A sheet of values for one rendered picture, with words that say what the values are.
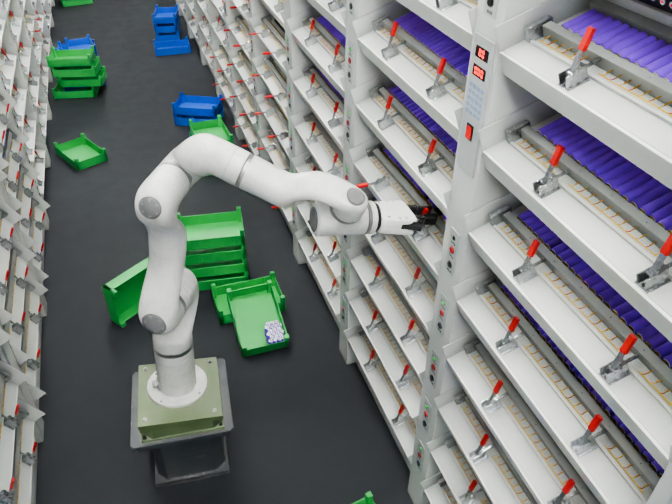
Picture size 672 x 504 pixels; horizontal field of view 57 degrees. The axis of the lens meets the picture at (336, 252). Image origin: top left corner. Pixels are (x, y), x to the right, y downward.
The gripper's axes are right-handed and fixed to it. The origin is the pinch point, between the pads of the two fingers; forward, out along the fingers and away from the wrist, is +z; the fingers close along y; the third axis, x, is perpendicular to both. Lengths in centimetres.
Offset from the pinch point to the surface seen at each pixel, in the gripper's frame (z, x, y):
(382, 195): -1.5, -7.4, -22.8
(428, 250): -0.6, -6.9, 6.2
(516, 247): -1.3, 15.0, 36.2
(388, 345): 12, -65, -17
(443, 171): -1.4, 15.0, 3.6
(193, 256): -39, -90, -110
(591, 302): 0, 18, 57
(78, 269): -88, -119, -145
